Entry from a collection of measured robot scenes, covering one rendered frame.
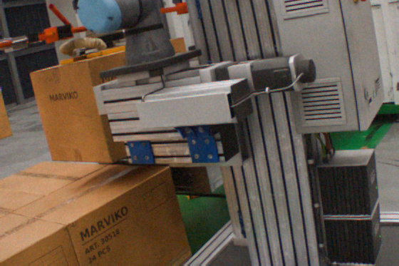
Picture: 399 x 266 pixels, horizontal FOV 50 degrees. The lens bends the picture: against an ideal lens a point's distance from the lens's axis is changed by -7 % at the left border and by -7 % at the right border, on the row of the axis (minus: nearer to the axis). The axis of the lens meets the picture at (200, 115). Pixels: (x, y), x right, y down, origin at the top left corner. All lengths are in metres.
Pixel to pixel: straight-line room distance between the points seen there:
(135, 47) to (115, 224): 0.77
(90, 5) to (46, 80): 0.78
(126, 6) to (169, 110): 0.30
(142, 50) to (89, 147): 0.64
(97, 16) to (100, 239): 0.89
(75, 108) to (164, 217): 0.60
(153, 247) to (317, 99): 1.04
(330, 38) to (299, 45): 0.09
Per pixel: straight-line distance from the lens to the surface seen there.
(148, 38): 1.31
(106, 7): 1.19
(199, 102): 1.08
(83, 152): 1.87
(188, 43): 5.46
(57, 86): 1.89
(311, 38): 1.22
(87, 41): 1.87
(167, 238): 2.04
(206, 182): 2.00
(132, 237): 1.88
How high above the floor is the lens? 1.11
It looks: 11 degrees down
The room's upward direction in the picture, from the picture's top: 12 degrees counter-clockwise
